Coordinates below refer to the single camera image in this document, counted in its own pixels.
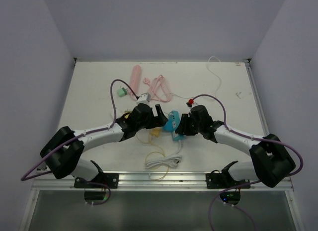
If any thin yellow cable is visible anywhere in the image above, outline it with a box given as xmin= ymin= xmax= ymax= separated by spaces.
xmin=138 ymin=131 xmax=169 ymax=182

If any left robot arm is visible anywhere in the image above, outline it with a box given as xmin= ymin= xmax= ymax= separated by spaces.
xmin=40 ymin=103 xmax=168 ymax=188

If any white power cord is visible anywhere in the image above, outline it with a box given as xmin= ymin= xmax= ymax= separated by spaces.
xmin=145 ymin=141 xmax=183 ymax=170

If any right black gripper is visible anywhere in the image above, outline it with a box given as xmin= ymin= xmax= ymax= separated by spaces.
xmin=176 ymin=114 xmax=202 ymax=136

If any pink power strip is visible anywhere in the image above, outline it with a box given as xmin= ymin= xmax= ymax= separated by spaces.
xmin=129 ymin=65 xmax=142 ymax=92

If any thin white cable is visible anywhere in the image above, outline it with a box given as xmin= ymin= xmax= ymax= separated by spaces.
xmin=171 ymin=56 xmax=223 ymax=99

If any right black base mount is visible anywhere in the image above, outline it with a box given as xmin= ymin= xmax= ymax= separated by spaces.
xmin=205 ymin=161 xmax=250 ymax=189

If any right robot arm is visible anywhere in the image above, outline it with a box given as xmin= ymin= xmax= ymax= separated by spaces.
xmin=175 ymin=105 xmax=296 ymax=188

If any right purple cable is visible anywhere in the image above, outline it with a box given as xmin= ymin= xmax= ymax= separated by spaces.
xmin=193 ymin=93 xmax=305 ymax=231

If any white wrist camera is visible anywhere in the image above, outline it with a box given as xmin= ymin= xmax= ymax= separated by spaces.
xmin=186 ymin=98 xmax=194 ymax=108
xmin=136 ymin=92 xmax=151 ymax=105

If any purple cable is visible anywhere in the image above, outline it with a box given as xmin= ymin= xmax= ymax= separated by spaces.
xmin=20 ymin=79 xmax=140 ymax=206
xmin=193 ymin=93 xmax=305 ymax=231

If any aluminium front rail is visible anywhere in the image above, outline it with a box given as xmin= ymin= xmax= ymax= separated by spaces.
xmin=31 ymin=169 xmax=295 ymax=192

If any pink power cord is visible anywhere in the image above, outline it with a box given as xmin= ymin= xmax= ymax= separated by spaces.
xmin=143 ymin=74 xmax=174 ymax=103

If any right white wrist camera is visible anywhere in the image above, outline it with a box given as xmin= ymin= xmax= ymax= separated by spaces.
xmin=186 ymin=98 xmax=194 ymax=108

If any green USB charger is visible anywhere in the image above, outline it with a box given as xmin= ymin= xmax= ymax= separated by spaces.
xmin=117 ymin=87 xmax=128 ymax=97

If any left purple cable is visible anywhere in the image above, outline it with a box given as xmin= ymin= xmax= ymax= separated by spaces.
xmin=20 ymin=79 xmax=140 ymax=206

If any blue power strip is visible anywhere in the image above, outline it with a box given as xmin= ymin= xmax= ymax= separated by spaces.
xmin=162 ymin=110 xmax=184 ymax=142

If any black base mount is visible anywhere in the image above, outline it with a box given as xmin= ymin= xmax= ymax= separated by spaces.
xmin=205 ymin=161 xmax=250 ymax=189
xmin=74 ymin=173 xmax=119 ymax=189

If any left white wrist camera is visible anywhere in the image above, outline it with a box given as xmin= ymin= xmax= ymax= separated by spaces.
xmin=136 ymin=92 xmax=151 ymax=105

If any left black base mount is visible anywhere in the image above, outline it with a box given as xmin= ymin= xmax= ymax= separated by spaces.
xmin=74 ymin=173 xmax=119 ymax=189

